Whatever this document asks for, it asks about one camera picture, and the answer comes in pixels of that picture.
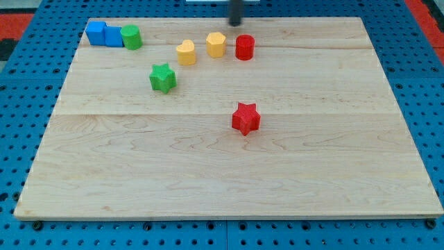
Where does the red star block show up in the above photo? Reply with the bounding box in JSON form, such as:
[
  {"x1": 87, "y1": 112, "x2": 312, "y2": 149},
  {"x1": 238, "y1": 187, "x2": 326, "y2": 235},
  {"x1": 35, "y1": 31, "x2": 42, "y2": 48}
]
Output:
[{"x1": 232, "y1": 102, "x2": 261, "y2": 136}]

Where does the green star block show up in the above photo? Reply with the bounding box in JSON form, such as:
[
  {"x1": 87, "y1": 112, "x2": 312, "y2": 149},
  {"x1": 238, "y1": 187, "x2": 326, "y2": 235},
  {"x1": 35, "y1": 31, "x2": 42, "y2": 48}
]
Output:
[{"x1": 149, "y1": 63, "x2": 177, "y2": 94}]

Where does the yellow heart block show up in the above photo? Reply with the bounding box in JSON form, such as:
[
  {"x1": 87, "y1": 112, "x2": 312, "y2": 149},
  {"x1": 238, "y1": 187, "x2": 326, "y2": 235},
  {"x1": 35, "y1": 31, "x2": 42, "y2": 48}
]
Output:
[{"x1": 176, "y1": 40, "x2": 196, "y2": 66}]

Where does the yellow pentagon block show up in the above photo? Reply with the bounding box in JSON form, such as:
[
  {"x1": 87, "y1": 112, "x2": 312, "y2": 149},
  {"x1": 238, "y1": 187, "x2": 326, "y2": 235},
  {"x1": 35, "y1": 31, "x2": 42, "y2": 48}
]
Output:
[{"x1": 206, "y1": 32, "x2": 226, "y2": 58}]

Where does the red cylinder block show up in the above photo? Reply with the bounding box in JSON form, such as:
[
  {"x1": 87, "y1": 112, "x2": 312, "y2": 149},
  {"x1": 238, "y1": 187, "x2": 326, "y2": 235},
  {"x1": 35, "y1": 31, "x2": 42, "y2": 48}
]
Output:
[{"x1": 235, "y1": 34, "x2": 255, "y2": 60}]

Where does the light wooden board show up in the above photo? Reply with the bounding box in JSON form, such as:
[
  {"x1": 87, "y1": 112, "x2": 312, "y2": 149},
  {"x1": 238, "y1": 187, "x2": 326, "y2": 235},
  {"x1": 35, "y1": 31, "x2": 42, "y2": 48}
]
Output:
[{"x1": 14, "y1": 17, "x2": 443, "y2": 221}]

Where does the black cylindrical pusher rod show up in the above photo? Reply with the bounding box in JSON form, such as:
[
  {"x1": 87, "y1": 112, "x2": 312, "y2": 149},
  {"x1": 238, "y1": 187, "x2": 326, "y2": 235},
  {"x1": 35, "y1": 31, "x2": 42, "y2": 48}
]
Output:
[{"x1": 228, "y1": 0, "x2": 244, "y2": 27}]

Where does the green cylinder block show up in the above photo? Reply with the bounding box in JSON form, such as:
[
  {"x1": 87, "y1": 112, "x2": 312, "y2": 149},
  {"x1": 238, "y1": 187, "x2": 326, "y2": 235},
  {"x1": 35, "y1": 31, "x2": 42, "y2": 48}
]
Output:
[{"x1": 120, "y1": 24, "x2": 143, "y2": 50}]

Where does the blue block right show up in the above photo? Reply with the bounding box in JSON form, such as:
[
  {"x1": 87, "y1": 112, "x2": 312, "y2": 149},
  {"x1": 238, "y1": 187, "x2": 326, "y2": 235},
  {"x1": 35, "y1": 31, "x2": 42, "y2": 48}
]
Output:
[{"x1": 104, "y1": 26, "x2": 123, "y2": 47}]

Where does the blue cube block left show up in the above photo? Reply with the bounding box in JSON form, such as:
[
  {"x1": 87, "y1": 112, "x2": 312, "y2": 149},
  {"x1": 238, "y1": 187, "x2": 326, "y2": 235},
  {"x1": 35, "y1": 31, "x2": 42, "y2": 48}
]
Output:
[{"x1": 85, "y1": 21, "x2": 107, "y2": 46}]

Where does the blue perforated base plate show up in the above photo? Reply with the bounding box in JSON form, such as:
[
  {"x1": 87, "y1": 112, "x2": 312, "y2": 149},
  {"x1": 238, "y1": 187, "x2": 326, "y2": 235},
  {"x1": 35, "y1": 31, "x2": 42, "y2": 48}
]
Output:
[{"x1": 1, "y1": 1, "x2": 443, "y2": 249}]

